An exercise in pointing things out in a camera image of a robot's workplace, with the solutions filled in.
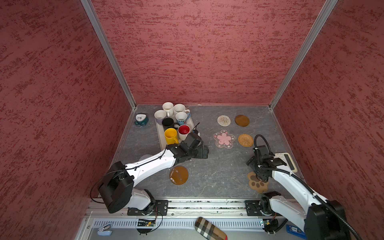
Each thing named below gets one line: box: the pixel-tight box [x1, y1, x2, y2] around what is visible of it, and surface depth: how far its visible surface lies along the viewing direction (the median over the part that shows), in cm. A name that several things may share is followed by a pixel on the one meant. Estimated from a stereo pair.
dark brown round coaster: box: [234, 115, 250, 127], surface depth 116 cm
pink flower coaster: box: [213, 129, 236, 149], surface depth 103 cm
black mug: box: [162, 117, 174, 128], surface depth 100 cm
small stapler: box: [97, 223, 113, 236], surface depth 68 cm
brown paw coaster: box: [247, 171, 269, 194], surface depth 83 cm
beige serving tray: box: [154, 115, 201, 151], surface depth 100 cm
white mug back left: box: [154, 109, 167, 126], surface depth 108 cm
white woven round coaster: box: [217, 115, 231, 127], surface depth 113 cm
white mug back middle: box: [162, 101, 174, 117], surface depth 111 cm
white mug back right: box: [173, 103, 191, 116], surface depth 111 cm
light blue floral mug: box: [175, 112, 191, 125], surface depth 105 cm
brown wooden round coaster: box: [169, 165, 189, 185], surface depth 87 cm
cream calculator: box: [274, 152, 298, 173], surface depth 91 cm
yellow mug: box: [164, 128, 179, 145], surface depth 96 cm
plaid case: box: [194, 216, 228, 240], surface depth 67 cm
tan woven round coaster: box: [238, 134, 254, 147], surface depth 103 cm
